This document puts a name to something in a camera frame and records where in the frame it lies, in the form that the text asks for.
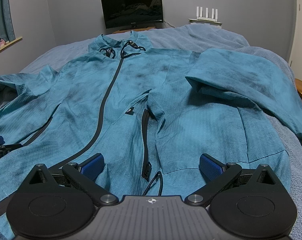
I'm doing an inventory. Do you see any wooden window sill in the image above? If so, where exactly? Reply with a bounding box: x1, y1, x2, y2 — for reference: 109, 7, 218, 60
0, 36, 23, 52

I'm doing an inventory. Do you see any teal zip jacket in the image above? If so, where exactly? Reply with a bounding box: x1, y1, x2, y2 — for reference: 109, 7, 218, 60
0, 32, 302, 239

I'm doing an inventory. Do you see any white wifi router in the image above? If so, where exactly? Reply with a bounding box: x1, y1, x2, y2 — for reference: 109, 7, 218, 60
188, 6, 222, 28

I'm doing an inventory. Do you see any black monitor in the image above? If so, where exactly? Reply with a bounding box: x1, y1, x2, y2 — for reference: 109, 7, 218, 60
101, 0, 163, 29

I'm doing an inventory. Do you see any wooden monitor desk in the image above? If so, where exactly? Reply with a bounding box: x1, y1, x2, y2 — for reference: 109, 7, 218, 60
112, 26, 157, 34

